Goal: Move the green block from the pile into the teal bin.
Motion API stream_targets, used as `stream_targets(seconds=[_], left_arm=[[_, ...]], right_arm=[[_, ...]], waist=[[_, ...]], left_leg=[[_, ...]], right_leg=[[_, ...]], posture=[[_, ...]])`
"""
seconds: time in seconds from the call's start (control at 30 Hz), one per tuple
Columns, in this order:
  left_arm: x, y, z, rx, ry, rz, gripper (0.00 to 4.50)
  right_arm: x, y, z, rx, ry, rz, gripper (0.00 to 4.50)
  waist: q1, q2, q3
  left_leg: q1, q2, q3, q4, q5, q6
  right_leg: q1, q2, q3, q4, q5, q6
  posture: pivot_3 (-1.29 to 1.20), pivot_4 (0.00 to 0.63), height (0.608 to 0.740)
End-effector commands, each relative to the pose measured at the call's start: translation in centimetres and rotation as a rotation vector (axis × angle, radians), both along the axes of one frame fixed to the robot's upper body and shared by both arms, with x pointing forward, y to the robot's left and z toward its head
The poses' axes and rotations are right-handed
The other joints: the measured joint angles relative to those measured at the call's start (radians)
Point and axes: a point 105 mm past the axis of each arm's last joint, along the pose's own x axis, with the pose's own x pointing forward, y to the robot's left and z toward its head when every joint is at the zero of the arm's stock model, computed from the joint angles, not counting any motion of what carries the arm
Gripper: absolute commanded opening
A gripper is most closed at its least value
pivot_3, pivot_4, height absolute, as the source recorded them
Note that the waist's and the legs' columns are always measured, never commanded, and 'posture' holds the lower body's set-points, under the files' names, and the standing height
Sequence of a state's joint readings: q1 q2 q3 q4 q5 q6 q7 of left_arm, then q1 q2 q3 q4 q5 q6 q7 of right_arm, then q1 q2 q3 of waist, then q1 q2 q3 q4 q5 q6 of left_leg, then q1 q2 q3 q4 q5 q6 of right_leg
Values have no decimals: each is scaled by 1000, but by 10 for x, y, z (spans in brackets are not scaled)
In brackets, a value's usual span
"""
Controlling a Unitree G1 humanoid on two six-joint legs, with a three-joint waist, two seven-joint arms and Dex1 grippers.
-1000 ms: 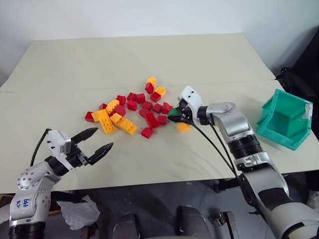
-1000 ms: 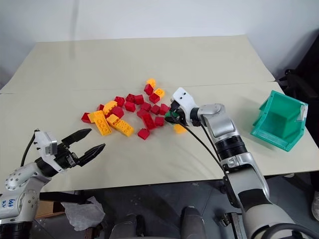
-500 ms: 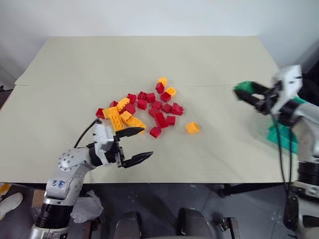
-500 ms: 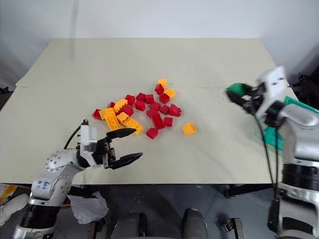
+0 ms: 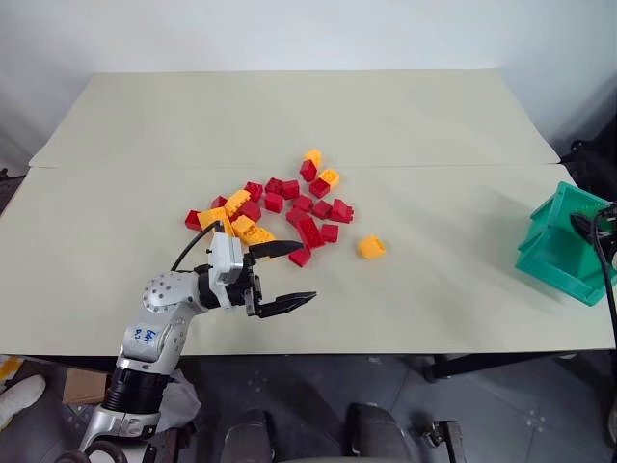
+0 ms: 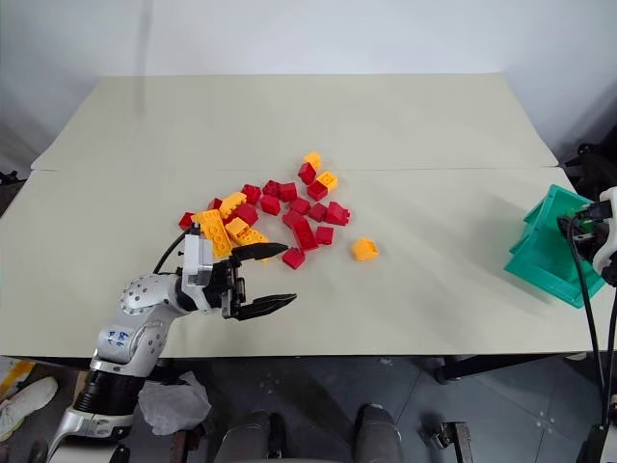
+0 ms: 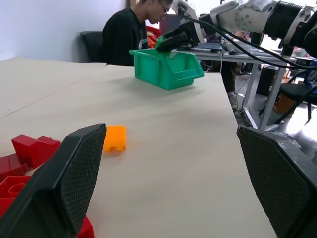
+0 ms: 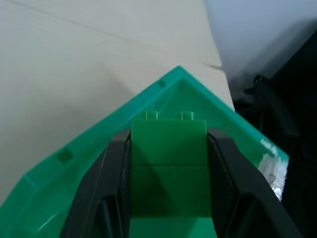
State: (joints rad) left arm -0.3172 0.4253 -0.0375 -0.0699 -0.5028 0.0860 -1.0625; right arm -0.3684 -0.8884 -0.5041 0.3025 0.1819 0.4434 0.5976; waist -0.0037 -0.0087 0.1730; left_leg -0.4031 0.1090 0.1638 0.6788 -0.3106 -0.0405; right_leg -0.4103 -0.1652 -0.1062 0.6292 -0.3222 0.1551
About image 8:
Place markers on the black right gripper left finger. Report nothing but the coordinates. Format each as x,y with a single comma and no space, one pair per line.
99,183

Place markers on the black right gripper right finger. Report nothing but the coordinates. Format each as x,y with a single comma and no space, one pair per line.
242,188

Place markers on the green building block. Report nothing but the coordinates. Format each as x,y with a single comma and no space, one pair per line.
168,171

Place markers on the teal plastic bin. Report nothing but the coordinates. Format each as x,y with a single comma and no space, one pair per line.
190,96

